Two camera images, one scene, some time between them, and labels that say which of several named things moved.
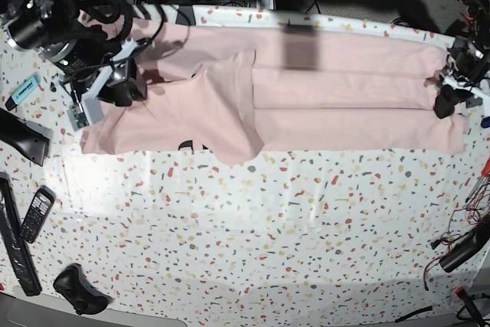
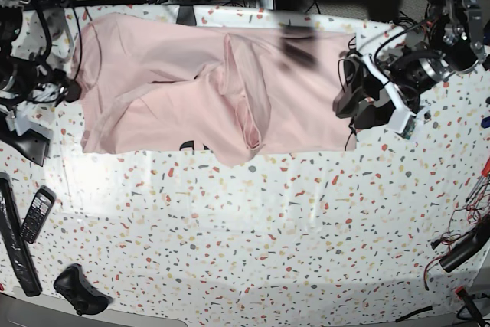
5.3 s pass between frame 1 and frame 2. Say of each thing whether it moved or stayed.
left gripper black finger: moved
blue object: stayed
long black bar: stayed
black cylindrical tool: stayed
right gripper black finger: moved
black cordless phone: stayed
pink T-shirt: moved
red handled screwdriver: stayed
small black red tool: stayed
